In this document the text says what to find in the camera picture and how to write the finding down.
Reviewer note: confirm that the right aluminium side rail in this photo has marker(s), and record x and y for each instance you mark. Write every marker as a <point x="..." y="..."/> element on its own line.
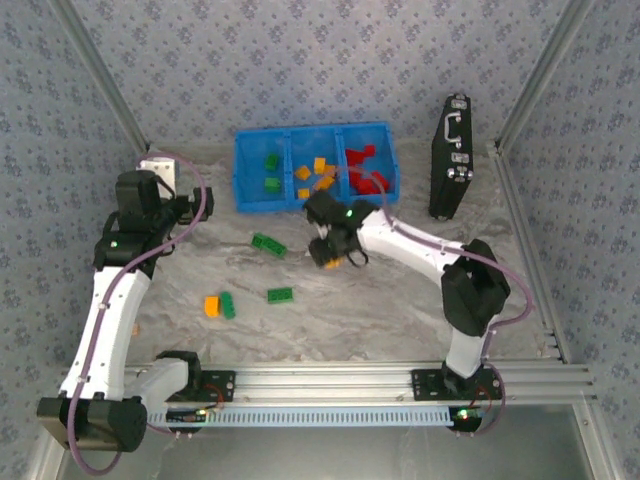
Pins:
<point x="511" y="192"/>

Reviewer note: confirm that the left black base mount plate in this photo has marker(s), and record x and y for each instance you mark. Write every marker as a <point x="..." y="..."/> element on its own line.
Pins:
<point x="225" y="385"/>

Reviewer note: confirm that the long green lego brick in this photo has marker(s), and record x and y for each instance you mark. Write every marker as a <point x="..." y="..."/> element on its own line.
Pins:
<point x="269" y="245"/>

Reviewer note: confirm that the black briefcase with metal clasps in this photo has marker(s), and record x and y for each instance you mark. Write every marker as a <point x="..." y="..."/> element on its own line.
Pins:
<point x="450" y="160"/>

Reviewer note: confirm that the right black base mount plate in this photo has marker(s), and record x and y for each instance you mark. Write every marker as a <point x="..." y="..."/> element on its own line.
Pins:
<point x="425" y="382"/>

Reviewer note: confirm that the left aluminium frame post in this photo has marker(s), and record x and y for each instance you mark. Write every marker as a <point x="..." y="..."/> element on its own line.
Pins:
<point x="100" y="75"/>

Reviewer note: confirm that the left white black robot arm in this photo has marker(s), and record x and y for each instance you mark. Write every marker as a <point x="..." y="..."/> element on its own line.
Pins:
<point x="110" y="310"/>

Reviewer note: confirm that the right circuit board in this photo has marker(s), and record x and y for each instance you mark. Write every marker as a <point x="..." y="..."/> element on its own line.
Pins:
<point x="465" y="415"/>

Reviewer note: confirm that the circuit board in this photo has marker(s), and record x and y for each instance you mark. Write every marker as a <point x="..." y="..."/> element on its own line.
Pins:
<point x="465" y="415"/>
<point x="187" y="415"/>

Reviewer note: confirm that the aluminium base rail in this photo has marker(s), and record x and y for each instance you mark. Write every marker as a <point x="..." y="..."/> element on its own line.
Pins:
<point x="325" y="382"/>

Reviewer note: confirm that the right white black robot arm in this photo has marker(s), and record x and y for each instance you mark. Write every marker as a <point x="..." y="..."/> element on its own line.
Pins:
<point x="400" y="240"/>

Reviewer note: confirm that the blue three-compartment bin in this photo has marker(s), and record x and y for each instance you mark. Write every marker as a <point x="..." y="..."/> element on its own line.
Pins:
<point x="312" y="145"/>

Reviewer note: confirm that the aluminium frame post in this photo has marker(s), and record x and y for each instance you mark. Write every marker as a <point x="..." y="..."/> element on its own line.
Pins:
<point x="545" y="75"/>
<point x="100" y="75"/>

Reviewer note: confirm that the right aluminium frame post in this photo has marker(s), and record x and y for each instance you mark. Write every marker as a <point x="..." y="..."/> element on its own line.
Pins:
<point x="545" y="75"/>

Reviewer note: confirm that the left circuit board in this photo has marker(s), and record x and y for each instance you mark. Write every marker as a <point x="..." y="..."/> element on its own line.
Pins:
<point x="187" y="415"/>

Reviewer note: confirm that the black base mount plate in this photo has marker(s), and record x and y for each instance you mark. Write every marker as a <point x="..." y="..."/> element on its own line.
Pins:
<point x="225" y="385"/>
<point x="425" y="382"/>

